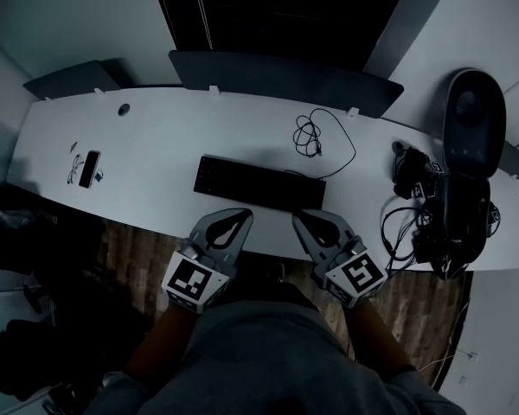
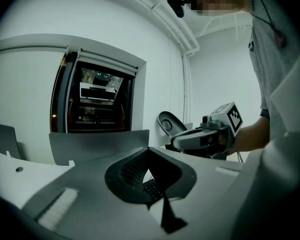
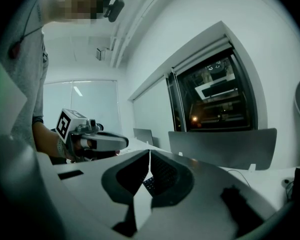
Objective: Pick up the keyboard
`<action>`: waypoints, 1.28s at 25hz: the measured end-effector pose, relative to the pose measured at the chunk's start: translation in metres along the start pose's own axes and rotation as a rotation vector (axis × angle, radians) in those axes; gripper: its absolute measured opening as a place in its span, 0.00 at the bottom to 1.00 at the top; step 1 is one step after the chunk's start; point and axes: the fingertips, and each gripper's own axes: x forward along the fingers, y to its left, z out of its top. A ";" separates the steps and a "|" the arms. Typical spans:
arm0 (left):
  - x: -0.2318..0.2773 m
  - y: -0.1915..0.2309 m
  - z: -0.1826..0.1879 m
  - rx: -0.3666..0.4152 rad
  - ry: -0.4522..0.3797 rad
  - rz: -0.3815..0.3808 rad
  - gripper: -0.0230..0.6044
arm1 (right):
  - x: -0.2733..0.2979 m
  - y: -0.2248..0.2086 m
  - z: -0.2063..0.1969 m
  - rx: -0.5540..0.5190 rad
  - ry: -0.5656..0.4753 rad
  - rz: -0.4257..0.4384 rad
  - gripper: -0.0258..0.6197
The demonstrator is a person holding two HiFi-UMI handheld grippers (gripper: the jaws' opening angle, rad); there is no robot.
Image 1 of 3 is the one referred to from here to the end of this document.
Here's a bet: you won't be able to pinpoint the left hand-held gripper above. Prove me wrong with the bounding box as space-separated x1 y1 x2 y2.
161 207 255 316

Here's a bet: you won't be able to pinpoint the black cable bundle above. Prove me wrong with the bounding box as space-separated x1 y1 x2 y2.
380 205 442 272

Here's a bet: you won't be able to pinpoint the black strapped device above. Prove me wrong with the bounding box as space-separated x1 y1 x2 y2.
392 144 439 201

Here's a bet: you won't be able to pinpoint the person's left forearm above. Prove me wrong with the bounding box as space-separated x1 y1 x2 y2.
125 303 200 382

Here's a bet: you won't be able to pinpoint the small black white gadget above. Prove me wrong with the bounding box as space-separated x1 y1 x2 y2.
488 203 503 237

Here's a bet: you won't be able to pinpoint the white power cable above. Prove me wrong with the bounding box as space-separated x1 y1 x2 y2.
417 349 479 374

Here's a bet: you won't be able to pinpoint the black device with cables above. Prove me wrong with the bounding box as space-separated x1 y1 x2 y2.
432 67 508 277

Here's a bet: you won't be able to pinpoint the black office chair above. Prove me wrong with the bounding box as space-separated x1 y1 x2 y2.
0 186 109 401

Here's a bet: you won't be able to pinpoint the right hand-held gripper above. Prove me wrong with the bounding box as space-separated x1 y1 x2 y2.
292 209 389 310

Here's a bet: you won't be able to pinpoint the person's grey shirt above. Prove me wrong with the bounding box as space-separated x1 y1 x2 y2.
84 298 459 415

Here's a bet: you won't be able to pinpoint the person's dark trousers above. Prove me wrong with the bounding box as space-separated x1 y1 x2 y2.
237 251 321 315

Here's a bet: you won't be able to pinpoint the dark window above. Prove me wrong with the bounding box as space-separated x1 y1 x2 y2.
149 0 414 73

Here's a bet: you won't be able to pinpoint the black keyboard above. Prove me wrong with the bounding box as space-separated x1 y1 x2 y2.
193 155 328 212

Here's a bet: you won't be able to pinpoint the black smartphone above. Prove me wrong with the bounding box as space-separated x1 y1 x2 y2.
77 150 102 188

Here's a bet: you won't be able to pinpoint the long dark desk partition panel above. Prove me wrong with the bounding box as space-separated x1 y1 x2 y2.
168 49 406 118

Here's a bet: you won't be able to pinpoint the thin-framed eyeglasses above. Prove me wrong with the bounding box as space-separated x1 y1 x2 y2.
67 153 86 186

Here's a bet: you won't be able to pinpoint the person's right forearm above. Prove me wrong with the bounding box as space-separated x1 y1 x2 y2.
343 303 410 374

